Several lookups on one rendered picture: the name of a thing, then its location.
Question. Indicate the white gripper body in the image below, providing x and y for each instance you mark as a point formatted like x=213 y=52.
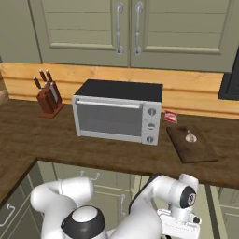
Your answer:
x=179 y=231

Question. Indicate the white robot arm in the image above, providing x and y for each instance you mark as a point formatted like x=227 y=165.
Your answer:
x=140 y=214

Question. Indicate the dark wooden cutting board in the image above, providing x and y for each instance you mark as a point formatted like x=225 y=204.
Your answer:
x=193 y=149

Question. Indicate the pale garlic bulb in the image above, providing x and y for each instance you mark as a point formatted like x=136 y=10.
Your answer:
x=190 y=137

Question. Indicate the green base cupboard front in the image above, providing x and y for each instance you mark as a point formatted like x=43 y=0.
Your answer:
x=18 y=217
x=228 y=214

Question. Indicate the green base cupboard door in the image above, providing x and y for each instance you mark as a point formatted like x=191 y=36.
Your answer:
x=109 y=199

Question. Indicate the silver toaster oven knob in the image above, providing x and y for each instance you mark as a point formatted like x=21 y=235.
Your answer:
x=151 y=126
x=151 y=111
x=150 y=139

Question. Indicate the red snack packet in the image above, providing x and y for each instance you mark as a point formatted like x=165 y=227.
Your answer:
x=170 y=116

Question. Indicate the silver toaster oven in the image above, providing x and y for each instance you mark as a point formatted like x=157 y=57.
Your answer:
x=118 y=102

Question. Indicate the black appliance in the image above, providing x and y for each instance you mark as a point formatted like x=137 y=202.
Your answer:
x=231 y=84

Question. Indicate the brown wooden knife block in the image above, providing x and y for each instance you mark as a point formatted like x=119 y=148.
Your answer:
x=48 y=102

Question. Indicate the beige object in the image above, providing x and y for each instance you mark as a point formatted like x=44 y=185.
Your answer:
x=3 y=96

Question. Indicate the green cupboard side panel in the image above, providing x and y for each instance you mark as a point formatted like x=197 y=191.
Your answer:
x=15 y=31

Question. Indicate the green wall cupboard door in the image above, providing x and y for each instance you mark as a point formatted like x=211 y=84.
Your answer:
x=186 y=31
x=81 y=31

